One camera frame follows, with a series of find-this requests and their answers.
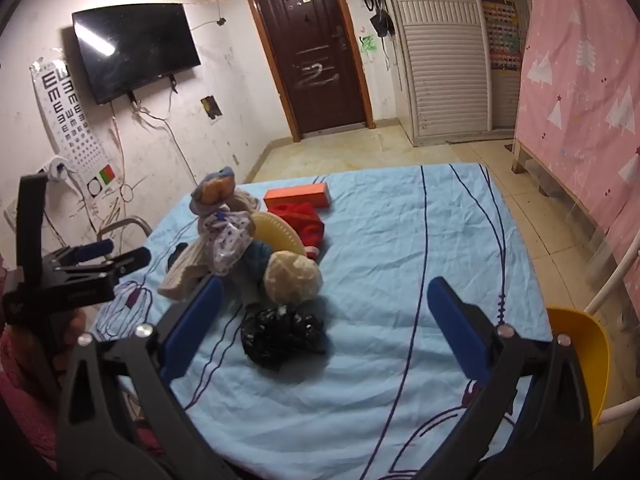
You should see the clear printed plastic bag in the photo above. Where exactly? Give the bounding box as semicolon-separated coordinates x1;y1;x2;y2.
197;207;256;276

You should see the red cloth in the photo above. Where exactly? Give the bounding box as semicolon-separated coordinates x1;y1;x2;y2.
272;202;326;261

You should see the small black hanging bag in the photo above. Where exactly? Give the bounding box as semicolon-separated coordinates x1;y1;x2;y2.
370;10;396;38

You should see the person's left hand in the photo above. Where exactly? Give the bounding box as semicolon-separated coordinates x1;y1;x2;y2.
54;309;88;368

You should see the white louvred wardrobe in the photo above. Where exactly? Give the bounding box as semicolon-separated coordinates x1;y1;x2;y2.
377;0;531;148

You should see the colourful grid poster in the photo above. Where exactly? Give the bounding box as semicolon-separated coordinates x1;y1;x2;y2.
480;0;523;73

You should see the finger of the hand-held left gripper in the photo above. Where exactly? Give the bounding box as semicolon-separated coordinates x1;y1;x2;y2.
52;247;152;286
44;239;115;267

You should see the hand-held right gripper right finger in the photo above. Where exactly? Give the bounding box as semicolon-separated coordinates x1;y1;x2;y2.
427;276;596;480

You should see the white television cable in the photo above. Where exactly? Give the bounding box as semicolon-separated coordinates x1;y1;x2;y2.
111;100;198;186

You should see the beige ball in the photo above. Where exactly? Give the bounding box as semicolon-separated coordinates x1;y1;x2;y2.
263;250;323;306

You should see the orange box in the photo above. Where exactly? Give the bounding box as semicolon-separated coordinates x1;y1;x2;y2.
263;181;332;211

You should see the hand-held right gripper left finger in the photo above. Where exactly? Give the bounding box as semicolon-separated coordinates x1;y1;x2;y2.
55;276;236;480

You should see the orange blue stuffed toy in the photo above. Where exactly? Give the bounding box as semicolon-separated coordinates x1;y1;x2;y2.
190;166;238;216

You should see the dark brown door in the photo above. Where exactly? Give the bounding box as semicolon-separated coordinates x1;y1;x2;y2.
240;0;376;143

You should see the white metal frame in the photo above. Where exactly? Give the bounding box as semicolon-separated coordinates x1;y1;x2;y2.
582;232;640;426

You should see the yellow plate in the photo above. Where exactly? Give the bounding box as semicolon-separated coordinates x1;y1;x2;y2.
250;211;307;261

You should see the wooden bed frame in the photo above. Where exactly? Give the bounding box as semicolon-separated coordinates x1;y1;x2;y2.
511;137;601;231

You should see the yellow plastic chair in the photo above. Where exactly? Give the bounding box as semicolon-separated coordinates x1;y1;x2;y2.
545;306;612;428

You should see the black wall television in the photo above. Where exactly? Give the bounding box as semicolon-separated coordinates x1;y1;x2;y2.
71;3;202;106

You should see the black plastic bag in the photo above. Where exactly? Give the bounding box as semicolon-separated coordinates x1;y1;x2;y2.
241;304;328;372

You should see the pink printed curtain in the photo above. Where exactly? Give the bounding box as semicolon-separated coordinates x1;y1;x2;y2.
515;0;640;281

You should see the beige knitted cloth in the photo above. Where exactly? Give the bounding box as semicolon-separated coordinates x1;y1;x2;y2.
158;237;221;301

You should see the white wall charger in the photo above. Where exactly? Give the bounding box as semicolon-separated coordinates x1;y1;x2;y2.
42;157;71;181

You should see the light blue bed sheet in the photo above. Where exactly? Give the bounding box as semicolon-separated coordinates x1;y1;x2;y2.
90;162;553;480

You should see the white eye chart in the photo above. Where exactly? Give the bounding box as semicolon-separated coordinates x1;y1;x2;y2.
30;57;117;196

